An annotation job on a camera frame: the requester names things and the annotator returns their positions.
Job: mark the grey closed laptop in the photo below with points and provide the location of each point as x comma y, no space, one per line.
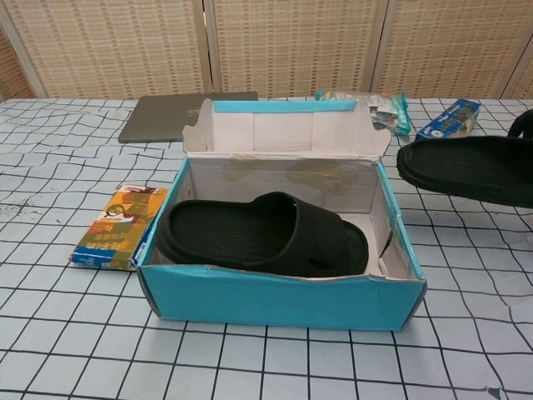
166,116

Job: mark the teal snack bag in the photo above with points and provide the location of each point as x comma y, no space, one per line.
395,110

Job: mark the blue open shoebox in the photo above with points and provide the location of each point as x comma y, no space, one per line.
283,300

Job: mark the beige folding screen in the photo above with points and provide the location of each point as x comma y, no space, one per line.
125,46

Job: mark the black slipper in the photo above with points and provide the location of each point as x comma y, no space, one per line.
470,166
233,233

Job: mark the long blue carton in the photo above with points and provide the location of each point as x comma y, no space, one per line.
449,121

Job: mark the orange yellow snack box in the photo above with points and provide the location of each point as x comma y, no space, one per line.
118,229

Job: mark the blue checked tablecloth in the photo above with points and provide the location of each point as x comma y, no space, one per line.
83,333

